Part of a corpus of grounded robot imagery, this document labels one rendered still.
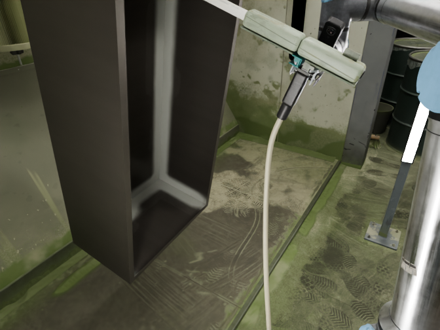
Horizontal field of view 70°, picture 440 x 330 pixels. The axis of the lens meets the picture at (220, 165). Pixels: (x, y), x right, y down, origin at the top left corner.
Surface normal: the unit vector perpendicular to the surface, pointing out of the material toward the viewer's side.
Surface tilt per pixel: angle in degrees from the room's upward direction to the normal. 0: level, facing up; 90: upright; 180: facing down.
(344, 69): 90
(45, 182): 57
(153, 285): 0
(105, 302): 0
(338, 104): 90
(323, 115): 90
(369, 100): 90
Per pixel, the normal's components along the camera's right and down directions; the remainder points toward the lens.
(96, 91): -0.51, 0.46
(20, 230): 0.68, -0.24
